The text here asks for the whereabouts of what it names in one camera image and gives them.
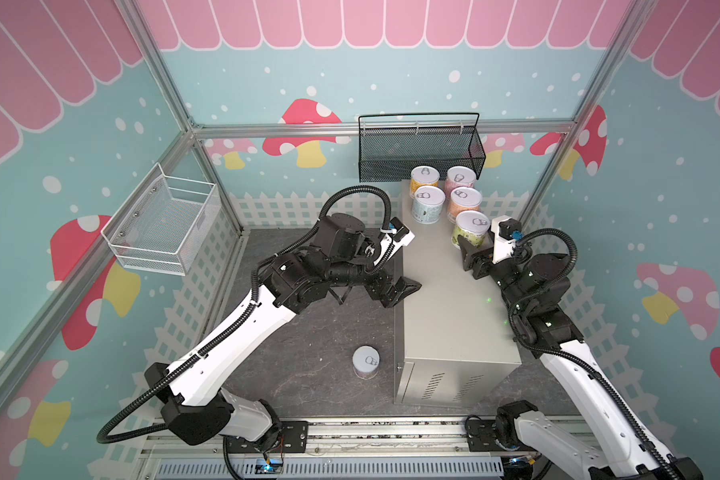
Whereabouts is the green label can front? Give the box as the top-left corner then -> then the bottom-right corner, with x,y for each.
451,210 -> 490,248

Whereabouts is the orange label can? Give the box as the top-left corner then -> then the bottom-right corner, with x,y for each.
447,187 -> 483,223

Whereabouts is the white lid can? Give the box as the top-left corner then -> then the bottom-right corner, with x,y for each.
411,185 -> 445,225

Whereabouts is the pink label can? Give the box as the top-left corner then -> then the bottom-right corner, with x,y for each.
444,166 -> 477,196

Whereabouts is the yellow label can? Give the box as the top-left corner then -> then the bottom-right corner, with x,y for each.
409,165 -> 440,196

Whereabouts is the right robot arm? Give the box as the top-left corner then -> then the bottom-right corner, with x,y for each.
456,219 -> 703,479

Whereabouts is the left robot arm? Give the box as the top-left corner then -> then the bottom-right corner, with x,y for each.
96,185 -> 421,453

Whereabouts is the beige metal cabinet counter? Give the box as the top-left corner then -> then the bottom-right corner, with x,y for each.
394,182 -> 522,408

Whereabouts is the beige label can right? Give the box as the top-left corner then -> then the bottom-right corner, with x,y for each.
352,345 -> 380,380

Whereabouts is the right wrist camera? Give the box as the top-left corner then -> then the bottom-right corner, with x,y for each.
491,215 -> 523,264

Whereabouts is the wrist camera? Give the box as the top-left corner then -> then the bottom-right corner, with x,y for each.
374,217 -> 415,267
491,215 -> 523,264

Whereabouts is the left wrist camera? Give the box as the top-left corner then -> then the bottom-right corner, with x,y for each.
374,217 -> 415,267

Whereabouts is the black mesh wall basket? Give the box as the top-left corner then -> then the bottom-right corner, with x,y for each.
357,112 -> 486,183

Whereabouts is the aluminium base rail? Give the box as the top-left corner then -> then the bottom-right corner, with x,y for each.
131,416 -> 544,479

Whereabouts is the white wire wall basket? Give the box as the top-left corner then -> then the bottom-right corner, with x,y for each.
101,164 -> 221,276

